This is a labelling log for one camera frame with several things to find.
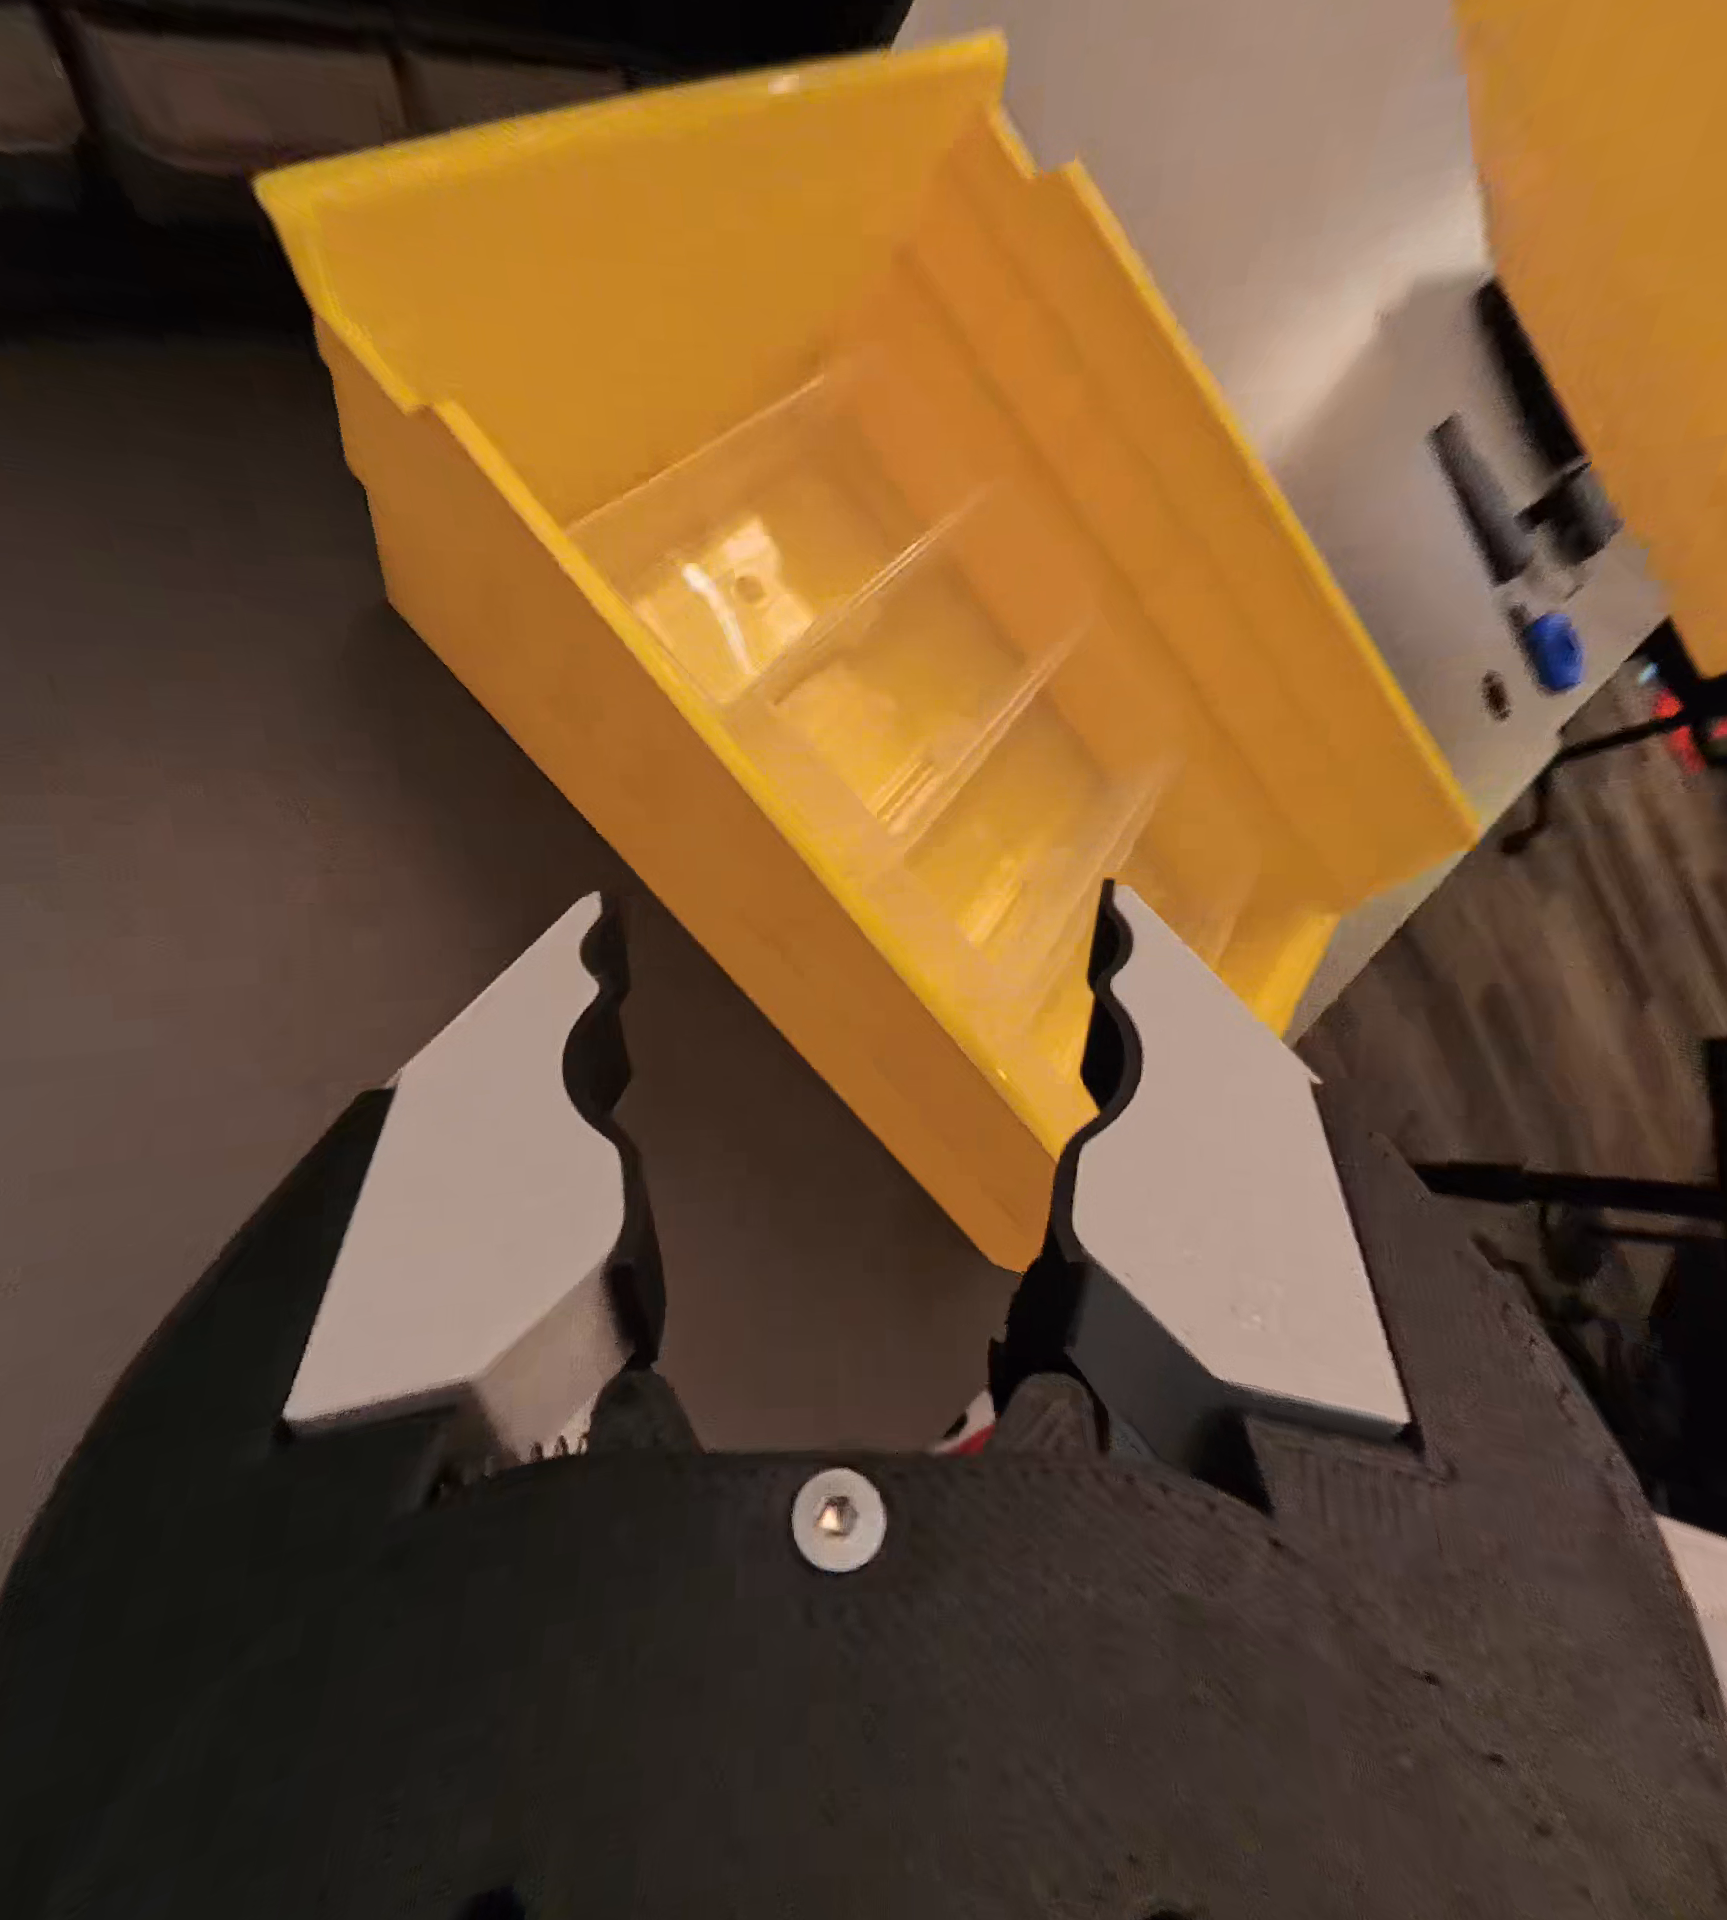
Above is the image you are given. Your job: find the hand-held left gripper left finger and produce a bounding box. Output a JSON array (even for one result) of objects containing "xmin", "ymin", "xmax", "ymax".
[{"xmin": 281, "ymin": 892, "xmax": 665, "ymax": 1446}]

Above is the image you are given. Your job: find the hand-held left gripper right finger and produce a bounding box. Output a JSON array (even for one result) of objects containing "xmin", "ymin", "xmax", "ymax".
[{"xmin": 1047, "ymin": 881, "xmax": 1411, "ymax": 1446}]

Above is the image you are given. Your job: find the yellow plastic bin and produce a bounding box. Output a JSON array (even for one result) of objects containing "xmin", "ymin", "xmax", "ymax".
[
  {"xmin": 1451, "ymin": 0, "xmax": 1727, "ymax": 683},
  {"xmin": 251, "ymin": 29, "xmax": 1483, "ymax": 1278}
]

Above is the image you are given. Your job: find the set of clear cabinet drawers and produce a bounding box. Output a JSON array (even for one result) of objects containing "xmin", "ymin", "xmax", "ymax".
[{"xmin": 0, "ymin": 0, "xmax": 657, "ymax": 216}]

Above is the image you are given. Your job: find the blue knob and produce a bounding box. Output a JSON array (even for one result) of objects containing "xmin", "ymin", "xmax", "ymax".
[{"xmin": 1517, "ymin": 606, "xmax": 1591, "ymax": 697}]

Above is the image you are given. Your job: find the black cylinder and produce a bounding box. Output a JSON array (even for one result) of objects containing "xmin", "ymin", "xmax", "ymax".
[{"xmin": 1423, "ymin": 407, "xmax": 1539, "ymax": 594}]

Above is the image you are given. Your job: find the white flat panel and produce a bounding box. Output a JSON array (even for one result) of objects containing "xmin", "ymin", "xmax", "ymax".
[{"xmin": 889, "ymin": 0, "xmax": 1675, "ymax": 1044}]

